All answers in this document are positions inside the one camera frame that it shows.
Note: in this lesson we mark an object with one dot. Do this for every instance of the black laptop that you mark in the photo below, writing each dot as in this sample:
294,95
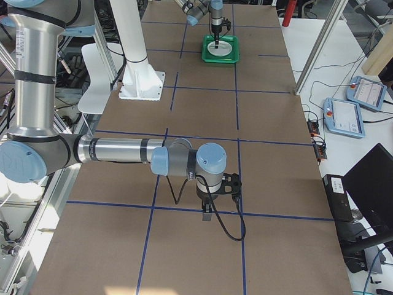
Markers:
369,184

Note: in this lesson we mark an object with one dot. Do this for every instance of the wooden beam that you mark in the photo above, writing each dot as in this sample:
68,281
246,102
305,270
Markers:
380,56

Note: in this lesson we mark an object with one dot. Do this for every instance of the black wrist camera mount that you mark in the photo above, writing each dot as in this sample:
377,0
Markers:
231,184

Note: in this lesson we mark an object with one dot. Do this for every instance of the red cylinder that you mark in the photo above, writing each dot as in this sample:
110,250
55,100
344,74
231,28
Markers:
290,8

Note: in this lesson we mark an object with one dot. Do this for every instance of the far teach pendant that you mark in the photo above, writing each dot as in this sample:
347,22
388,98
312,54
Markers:
369,94

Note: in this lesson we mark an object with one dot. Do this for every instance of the near teach pendant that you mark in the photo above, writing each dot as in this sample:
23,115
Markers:
343,117

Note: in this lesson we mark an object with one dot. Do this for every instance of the white round plate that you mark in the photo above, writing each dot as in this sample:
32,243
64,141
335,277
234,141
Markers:
224,49

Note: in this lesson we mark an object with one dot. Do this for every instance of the black box device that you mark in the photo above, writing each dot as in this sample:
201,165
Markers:
337,198

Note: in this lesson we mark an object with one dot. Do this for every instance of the lower orange black connector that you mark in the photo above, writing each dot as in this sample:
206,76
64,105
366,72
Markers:
320,150

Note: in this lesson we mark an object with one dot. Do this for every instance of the aluminium frame post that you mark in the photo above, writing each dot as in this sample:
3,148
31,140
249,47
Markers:
328,26

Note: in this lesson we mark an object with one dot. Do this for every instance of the teach pendant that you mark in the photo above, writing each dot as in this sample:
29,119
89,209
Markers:
369,94
343,117

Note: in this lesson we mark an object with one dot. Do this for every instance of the green plastic tray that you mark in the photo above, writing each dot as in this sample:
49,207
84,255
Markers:
232,58

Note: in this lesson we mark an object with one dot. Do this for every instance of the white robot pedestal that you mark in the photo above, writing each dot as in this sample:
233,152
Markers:
140,80

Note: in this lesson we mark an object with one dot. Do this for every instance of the orange black connector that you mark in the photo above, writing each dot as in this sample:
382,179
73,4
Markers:
313,127
320,150

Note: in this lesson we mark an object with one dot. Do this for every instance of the upper orange black connector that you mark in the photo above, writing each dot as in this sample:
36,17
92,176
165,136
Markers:
313,127

